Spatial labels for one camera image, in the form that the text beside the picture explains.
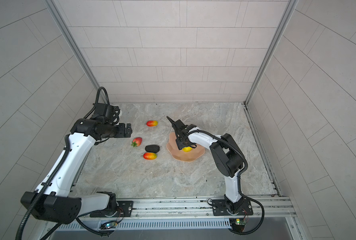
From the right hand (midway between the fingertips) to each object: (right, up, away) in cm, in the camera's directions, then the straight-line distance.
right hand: (184, 144), depth 94 cm
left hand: (-28, +12, -19) cm, 36 cm away
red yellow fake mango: (-22, +13, +8) cm, 27 cm away
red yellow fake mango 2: (-19, -5, -9) cm, 22 cm away
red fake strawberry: (-29, +2, -3) cm, 30 cm away
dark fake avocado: (-19, -1, -6) cm, 20 cm away
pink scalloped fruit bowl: (+5, -5, -8) cm, 10 cm away
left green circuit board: (-32, -30, -29) cm, 53 cm away
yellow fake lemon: (+2, -1, -8) cm, 8 cm away
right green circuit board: (+26, -31, -26) cm, 48 cm away
